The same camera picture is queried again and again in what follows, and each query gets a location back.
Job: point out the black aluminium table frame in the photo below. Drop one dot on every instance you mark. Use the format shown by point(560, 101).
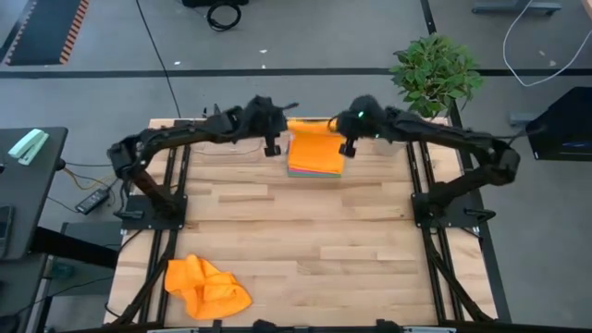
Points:
point(430, 277)

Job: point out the mint green stapler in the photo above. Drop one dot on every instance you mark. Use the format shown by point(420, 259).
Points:
point(28, 147)

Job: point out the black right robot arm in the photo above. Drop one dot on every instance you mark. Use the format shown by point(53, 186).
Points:
point(462, 139)

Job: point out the pink microfiber towel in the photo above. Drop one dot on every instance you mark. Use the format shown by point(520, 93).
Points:
point(305, 173)

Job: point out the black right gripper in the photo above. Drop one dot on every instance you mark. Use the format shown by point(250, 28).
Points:
point(363, 118)

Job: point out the black orange-striped floor mat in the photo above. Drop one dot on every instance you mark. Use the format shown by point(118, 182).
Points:
point(41, 32)

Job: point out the clear plastic container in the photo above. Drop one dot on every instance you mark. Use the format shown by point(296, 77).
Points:
point(226, 150)

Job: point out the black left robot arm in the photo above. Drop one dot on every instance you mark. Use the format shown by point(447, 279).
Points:
point(157, 139)

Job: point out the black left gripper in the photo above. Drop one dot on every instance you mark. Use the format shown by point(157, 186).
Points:
point(263, 118)

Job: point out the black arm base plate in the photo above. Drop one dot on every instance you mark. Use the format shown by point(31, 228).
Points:
point(462, 219)
point(134, 223)

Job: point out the black cabinet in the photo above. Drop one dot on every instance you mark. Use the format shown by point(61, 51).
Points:
point(562, 125)

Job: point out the green microfiber towel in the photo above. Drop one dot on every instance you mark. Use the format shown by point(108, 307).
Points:
point(314, 176)

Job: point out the black side desk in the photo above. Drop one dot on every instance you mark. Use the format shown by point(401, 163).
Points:
point(32, 194)

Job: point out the black power adapter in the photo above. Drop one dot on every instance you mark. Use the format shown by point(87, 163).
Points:
point(92, 201)

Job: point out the green plant in white pot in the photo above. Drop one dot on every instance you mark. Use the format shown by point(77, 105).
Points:
point(435, 74)

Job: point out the black desk foot bar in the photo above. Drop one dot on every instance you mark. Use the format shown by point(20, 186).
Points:
point(74, 245)

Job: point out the orange microfiber towel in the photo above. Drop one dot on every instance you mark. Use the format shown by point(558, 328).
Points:
point(203, 291)
point(314, 148)

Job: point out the short grey furniture foot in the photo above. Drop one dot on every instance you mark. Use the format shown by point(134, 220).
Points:
point(519, 119)

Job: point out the black upright bracket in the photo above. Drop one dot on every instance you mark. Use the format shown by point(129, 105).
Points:
point(216, 109)

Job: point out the long grey desk foot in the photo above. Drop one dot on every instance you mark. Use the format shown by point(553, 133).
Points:
point(515, 7)

